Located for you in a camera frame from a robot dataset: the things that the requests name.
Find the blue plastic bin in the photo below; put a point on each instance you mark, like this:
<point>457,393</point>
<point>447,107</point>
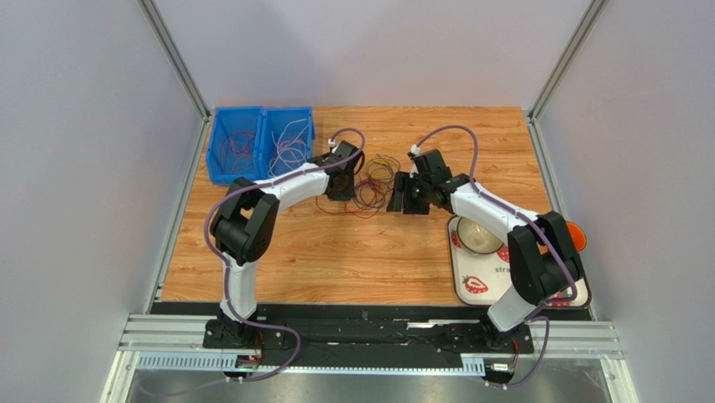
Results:
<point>286,140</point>
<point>233,144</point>

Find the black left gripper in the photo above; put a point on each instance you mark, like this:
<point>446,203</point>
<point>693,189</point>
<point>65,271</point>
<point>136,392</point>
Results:
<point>348,194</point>

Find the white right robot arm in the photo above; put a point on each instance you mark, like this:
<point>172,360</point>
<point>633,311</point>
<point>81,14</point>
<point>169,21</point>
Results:
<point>543,256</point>

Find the strawberry print mat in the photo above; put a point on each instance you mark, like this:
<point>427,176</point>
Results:
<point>478,279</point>

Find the aluminium frame post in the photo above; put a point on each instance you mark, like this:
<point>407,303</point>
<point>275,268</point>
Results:
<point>579,36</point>
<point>163,34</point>

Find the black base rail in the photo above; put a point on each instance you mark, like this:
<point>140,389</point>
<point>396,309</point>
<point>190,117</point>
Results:
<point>362,336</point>

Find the right blue plastic bin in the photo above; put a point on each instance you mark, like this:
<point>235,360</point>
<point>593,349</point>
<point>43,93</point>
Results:
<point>286,140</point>

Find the beige ceramic bowl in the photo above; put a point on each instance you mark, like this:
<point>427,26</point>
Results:
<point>476,238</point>

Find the orange plastic cup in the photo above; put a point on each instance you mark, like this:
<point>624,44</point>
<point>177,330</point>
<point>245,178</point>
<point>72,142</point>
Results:
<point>578,236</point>

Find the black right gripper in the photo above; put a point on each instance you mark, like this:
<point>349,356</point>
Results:
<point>407,192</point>

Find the aluminium frame post left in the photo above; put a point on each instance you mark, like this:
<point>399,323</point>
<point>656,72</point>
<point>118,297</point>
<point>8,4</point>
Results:
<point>163,34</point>

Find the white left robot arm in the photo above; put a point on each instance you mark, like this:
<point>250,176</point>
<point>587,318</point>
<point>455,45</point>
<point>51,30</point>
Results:
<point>241,225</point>

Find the left blue plastic bin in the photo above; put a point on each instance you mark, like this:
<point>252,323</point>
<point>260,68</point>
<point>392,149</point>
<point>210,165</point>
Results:
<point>233,144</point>

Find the aluminium frame post right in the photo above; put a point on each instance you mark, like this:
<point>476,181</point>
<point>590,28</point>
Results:
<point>579,36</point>

